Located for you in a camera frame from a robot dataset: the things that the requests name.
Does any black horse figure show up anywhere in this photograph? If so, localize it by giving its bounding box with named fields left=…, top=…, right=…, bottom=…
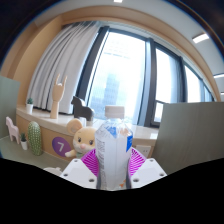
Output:
left=70, top=95, right=95, bottom=122

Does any pink horse figure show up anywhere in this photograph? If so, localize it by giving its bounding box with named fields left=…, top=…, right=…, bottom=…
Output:
left=5, top=116, right=21, bottom=145

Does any white pleated curtain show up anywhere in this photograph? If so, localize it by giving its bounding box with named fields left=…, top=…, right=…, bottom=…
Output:
left=26, top=21, right=101, bottom=114

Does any wooden hand model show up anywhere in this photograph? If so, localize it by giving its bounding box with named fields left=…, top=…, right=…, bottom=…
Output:
left=49, top=73, right=68, bottom=120

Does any small potted plant white pot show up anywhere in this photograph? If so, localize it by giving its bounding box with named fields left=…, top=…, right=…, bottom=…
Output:
left=25, top=97, right=35, bottom=115
left=19, top=132, right=29, bottom=151

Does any clear plastic water bottle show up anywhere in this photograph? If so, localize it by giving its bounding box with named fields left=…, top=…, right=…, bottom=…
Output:
left=94, top=105, right=134, bottom=191

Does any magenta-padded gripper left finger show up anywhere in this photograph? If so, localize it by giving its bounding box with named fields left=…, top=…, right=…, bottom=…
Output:
left=61, top=148, right=101, bottom=190

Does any black framed window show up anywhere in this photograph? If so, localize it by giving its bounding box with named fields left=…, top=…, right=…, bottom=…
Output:
left=76, top=25, right=216, bottom=128

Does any tall green cactus figure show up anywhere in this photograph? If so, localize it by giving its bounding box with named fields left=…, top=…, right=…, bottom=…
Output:
left=27, top=120, right=44, bottom=157

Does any beige plush mouse toy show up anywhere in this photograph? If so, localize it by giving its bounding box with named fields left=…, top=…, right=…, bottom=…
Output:
left=64, top=118, right=98, bottom=159

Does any white wall socket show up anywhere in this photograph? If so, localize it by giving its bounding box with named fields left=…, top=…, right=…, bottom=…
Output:
left=135, top=144, right=152, bottom=159

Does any large grey-green desk partition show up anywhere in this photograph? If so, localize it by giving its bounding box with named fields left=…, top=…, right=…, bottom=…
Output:
left=151, top=101, right=224, bottom=176

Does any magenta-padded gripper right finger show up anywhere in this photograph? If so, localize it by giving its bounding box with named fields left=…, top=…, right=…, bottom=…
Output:
left=127, top=147, right=168, bottom=189

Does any pale green desk partition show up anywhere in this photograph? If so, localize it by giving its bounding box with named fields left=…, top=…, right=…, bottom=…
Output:
left=0, top=75, right=21, bottom=139

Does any round purple number sign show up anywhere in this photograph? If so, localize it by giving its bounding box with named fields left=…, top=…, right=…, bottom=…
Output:
left=51, top=136, right=72, bottom=158

